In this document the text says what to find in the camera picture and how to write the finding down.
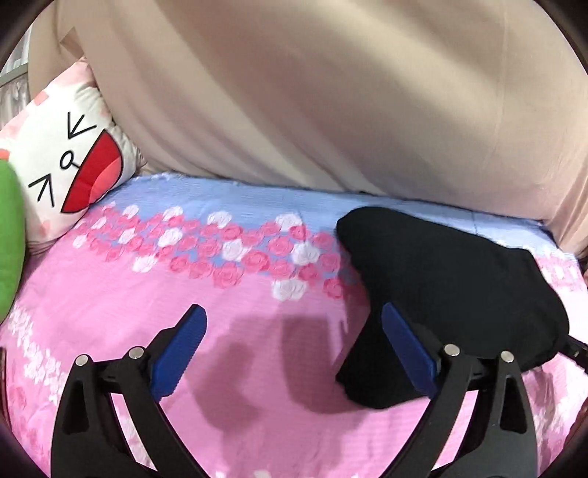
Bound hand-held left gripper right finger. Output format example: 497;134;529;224
381;302;539;478

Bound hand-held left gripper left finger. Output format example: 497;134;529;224
50;303;208;478

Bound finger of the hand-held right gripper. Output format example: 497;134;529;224
566;335;588;374

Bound black pants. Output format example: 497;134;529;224
335;207;570;410

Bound pink floral bedsheet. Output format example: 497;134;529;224
0;172;588;478

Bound green plush toy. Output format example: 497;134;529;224
0;158;26;322

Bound white cartoon face pillow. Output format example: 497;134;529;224
0;62;148;242

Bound beige curtain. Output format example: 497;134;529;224
28;0;588;258

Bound white sheer curtain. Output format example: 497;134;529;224
0;28;35;125

